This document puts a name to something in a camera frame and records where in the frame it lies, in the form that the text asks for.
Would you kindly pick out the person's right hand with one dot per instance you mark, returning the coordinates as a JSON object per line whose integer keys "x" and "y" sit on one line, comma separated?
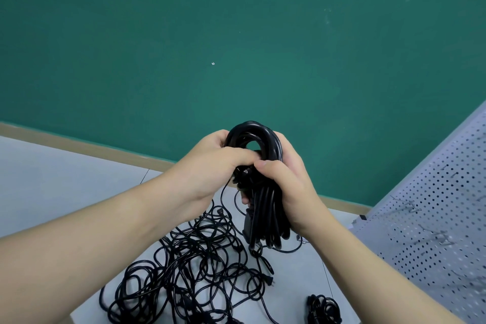
{"x": 294, "y": 191}

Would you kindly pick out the person's left hand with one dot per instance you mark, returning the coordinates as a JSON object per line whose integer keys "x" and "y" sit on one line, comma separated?
{"x": 205, "y": 168}

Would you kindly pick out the metal pegboard hook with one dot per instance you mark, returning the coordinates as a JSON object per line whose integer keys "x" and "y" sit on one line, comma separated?
{"x": 408, "y": 206}
{"x": 436, "y": 236}

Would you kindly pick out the person's right thumb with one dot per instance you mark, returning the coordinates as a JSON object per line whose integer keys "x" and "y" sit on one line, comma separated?
{"x": 271, "y": 170}

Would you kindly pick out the person's left forearm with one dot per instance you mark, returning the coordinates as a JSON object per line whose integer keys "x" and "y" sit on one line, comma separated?
{"x": 95, "y": 236}

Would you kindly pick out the white perforated metal panel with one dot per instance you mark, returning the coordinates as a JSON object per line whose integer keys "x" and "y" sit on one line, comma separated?
{"x": 429, "y": 229}

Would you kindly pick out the person's right forearm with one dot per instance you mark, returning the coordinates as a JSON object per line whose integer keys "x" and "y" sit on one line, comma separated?
{"x": 372, "y": 270}

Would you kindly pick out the person's left thumb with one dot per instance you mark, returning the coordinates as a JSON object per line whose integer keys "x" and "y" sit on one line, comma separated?
{"x": 241, "y": 157}

